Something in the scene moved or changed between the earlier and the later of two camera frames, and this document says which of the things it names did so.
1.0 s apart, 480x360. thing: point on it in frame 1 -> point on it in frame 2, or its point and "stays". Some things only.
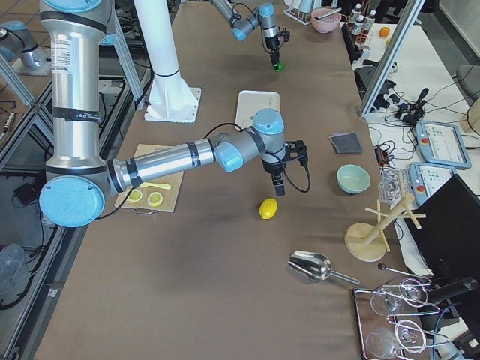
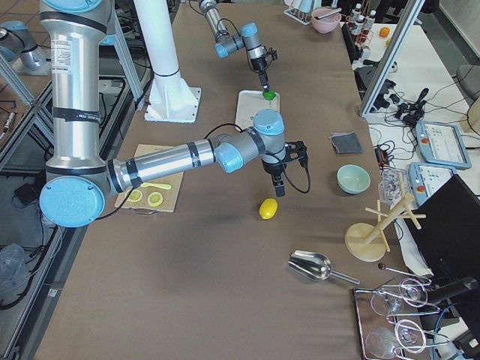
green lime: [280, 67] -> [269, 95]
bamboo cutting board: [149, 199] stays
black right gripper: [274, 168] stays
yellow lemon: [268, 208] stays
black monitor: [448, 241] stays
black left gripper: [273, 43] -> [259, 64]
